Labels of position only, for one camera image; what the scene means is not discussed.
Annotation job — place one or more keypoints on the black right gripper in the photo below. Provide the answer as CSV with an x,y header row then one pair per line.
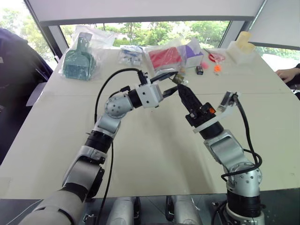
x,y
201,116

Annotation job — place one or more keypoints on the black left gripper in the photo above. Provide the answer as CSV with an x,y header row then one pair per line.
x,y
162,94

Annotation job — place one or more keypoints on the brass padlock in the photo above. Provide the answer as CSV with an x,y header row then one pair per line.
x,y
178,78

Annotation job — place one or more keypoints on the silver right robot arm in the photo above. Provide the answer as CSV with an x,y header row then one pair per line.
x,y
225,150

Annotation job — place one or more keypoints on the bystander dark sleeve forearm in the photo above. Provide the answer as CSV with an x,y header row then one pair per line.
x,y
296,76

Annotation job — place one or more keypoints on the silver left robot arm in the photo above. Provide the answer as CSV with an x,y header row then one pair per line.
x,y
112,107

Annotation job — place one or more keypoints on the bystander bare hand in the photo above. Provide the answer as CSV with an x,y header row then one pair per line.
x,y
284,74

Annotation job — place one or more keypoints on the red packet in plastic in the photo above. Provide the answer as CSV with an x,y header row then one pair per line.
x,y
164,58

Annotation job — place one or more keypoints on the small black box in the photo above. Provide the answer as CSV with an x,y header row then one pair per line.
x,y
199,70

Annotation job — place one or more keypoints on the white and purple box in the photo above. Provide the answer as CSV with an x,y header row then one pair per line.
x,y
191,55

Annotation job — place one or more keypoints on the small pink object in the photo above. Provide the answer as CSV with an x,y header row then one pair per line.
x,y
205,65

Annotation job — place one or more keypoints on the small orange object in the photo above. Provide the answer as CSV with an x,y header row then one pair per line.
x,y
217,68

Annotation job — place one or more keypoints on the bag of blue-white parts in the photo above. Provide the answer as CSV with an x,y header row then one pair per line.
x,y
130,55

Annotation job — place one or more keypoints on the white translucent container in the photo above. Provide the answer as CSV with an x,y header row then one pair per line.
x,y
242,57

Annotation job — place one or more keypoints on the white roller blind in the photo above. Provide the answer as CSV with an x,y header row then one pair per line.
x,y
277,22
140,8

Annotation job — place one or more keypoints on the cream plastic cups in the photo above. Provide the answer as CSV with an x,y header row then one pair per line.
x,y
245,41

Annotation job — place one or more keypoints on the green plastic scoop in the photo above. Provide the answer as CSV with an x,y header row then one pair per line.
x,y
77,63

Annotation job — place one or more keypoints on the silver rounded shell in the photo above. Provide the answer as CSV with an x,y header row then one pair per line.
x,y
122,212
184,211

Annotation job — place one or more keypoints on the grey flat panel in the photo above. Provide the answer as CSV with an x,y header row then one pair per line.
x,y
36,93

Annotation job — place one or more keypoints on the person in dark purple jacket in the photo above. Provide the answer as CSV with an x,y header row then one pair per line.
x,y
16,77

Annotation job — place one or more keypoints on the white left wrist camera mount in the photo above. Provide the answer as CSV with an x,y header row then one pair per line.
x,y
150,95

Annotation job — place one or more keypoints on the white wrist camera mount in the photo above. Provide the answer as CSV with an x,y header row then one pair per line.
x,y
228,110
150,95

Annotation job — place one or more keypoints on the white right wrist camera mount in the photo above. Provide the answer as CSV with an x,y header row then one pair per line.
x,y
228,110

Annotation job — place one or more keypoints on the grey window frame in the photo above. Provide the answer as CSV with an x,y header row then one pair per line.
x,y
56,32

